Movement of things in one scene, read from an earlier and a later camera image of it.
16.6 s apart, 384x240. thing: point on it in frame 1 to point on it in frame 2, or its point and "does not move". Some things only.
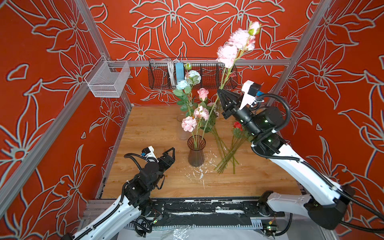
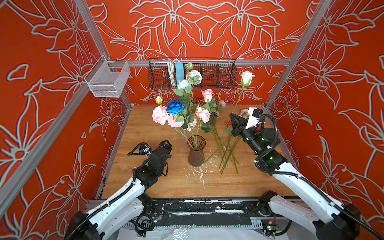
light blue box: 180,72 does not move
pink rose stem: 203,93 to 208,106
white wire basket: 107,78 does not move
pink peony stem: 239,41 to 161,116
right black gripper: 233,106 to 243,121
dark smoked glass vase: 196,144 does not move
